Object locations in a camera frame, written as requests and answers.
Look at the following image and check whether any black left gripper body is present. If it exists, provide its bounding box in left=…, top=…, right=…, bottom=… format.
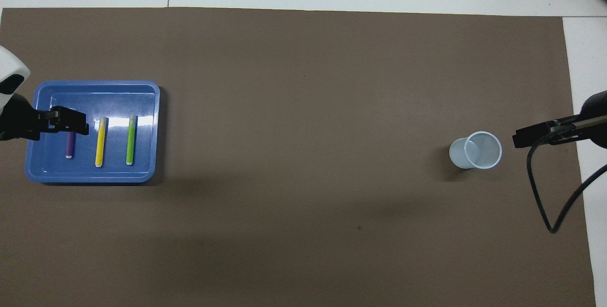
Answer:
left=0, top=93, right=50, bottom=141

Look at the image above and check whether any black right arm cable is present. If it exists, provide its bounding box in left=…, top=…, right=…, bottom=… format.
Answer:
left=526, top=115, right=607, bottom=234

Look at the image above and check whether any yellow pen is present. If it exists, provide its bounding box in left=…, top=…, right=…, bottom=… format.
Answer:
left=95, top=116, right=109, bottom=167

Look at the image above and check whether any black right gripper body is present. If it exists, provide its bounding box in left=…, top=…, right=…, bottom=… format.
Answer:
left=576, top=90, right=607, bottom=149

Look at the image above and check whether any translucent plastic cup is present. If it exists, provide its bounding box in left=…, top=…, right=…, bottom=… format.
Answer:
left=449, top=131, right=503, bottom=170

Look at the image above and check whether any green pen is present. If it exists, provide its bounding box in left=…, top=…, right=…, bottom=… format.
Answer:
left=126, top=115, right=138, bottom=166

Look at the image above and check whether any brown table mat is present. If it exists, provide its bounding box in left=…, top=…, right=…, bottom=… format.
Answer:
left=0, top=7, right=597, bottom=307

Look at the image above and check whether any purple pen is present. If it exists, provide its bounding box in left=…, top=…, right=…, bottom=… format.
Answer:
left=65, top=108, right=77, bottom=159

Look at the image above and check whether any blue plastic tray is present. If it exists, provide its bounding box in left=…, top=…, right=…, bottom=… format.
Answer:
left=25, top=80, right=161, bottom=183

